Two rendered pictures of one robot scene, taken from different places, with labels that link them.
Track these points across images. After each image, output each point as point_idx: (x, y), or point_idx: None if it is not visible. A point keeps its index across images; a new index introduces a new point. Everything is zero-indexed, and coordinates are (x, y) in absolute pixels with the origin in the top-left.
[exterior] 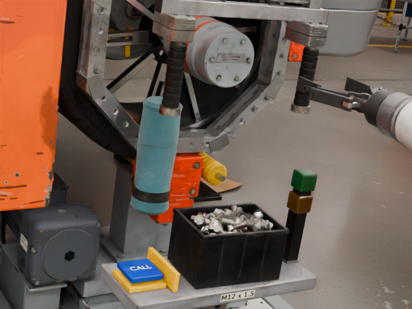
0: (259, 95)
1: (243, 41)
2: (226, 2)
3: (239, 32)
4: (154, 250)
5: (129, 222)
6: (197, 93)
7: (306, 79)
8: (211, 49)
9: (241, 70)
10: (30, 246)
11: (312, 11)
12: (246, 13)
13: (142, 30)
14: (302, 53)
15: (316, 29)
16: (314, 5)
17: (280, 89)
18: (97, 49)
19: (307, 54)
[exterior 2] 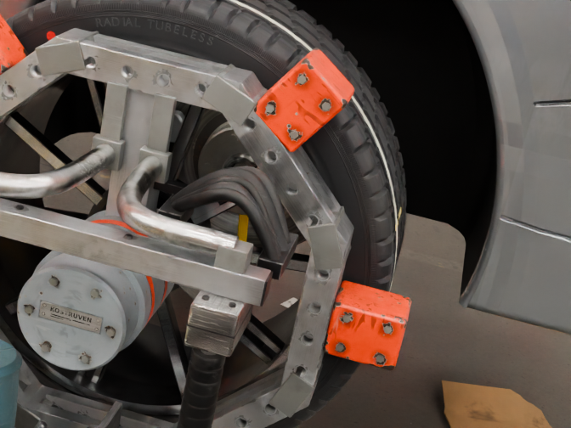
0: (254, 400)
1: (93, 292)
2: (20, 211)
3: (88, 273)
4: None
5: None
6: (246, 351)
7: (110, 413)
8: (26, 290)
9: (96, 346)
10: None
11: (223, 275)
12: (58, 243)
13: (78, 216)
14: (360, 346)
15: (202, 313)
16: (228, 263)
17: (305, 402)
18: None
19: (190, 361)
